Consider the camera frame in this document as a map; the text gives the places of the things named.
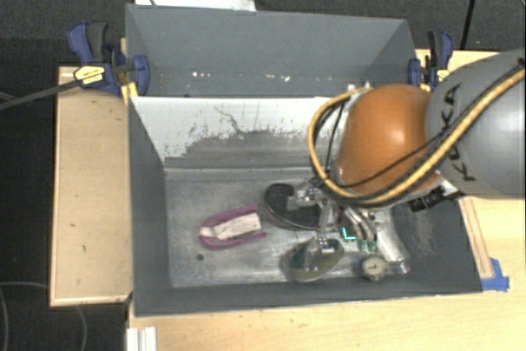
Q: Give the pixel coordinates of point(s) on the grey metal bin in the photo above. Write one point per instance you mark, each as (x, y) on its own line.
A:
(230, 185)

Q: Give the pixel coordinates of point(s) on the pale wood board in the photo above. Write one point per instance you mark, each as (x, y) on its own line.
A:
(92, 193)

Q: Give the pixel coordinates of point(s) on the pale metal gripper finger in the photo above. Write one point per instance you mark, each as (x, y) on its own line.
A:
(316, 255)
(296, 202)

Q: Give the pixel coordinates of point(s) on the dark green oval dish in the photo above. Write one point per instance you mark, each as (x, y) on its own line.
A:
(328, 263)

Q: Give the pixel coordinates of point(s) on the silver metal gauge tool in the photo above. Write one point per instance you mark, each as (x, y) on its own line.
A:
(390, 246)

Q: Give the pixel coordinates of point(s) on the black cylinder on white bracket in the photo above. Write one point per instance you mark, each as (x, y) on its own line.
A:
(429, 199)

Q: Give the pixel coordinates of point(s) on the black round disc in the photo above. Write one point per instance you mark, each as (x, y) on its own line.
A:
(276, 197)

